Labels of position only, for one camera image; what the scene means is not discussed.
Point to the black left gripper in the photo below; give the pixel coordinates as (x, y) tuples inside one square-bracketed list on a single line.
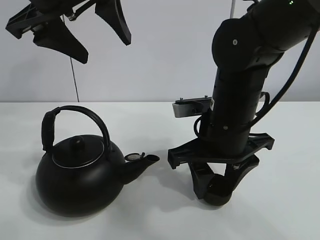
[(53, 33)]

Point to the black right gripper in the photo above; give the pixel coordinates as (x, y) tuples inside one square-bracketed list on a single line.
[(223, 139)]

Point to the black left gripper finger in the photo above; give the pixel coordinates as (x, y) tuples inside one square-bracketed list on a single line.
[(112, 13)]

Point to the small black teacup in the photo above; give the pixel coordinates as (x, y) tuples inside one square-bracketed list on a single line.
[(219, 191)]

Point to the black round teapot kettle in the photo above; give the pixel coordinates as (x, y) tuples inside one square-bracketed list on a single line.
[(84, 173)]

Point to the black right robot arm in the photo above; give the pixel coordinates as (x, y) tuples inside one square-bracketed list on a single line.
[(244, 50)]

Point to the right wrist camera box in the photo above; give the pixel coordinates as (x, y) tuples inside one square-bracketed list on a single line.
[(189, 107)]

